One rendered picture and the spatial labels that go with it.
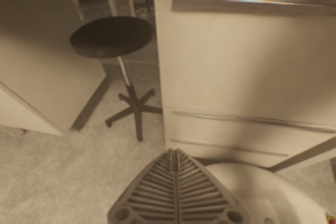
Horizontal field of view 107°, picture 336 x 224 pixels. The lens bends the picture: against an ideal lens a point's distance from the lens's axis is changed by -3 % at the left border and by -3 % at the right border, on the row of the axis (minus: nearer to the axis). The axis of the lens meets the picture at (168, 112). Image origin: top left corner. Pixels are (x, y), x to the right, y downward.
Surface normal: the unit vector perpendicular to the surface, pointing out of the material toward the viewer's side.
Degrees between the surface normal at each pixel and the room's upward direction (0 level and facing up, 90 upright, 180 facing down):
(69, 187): 0
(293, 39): 90
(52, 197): 0
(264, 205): 0
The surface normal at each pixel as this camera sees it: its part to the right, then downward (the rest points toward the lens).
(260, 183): -0.02, -0.62
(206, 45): -0.16, 0.79
